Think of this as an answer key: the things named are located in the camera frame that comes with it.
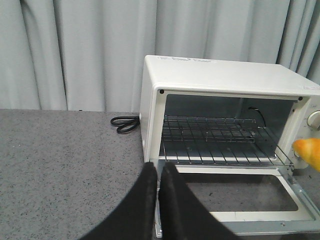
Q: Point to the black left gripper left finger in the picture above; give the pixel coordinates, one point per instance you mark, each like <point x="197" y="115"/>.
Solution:
<point x="133" y="218"/>

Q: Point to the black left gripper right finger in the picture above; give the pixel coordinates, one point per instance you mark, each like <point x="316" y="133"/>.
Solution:
<point x="182" y="215"/>

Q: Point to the glass oven door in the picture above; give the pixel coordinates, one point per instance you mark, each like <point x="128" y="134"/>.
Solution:
<point x="253" y="199"/>

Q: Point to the golden bread roll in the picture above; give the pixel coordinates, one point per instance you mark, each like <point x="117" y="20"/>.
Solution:
<point x="309" y="150"/>

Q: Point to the white Toshiba toaster oven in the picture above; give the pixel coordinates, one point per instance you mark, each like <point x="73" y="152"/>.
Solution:
<point x="273" y="95"/>

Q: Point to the upper oven control knob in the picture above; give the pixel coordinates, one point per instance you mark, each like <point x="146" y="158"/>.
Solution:
<point x="313" y="120"/>

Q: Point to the grey pleated curtain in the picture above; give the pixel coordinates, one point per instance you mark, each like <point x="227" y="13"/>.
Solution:
<point x="88" y="54"/>

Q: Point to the metal wire oven rack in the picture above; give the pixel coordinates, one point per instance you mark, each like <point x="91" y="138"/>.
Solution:
<point x="231" y="142"/>

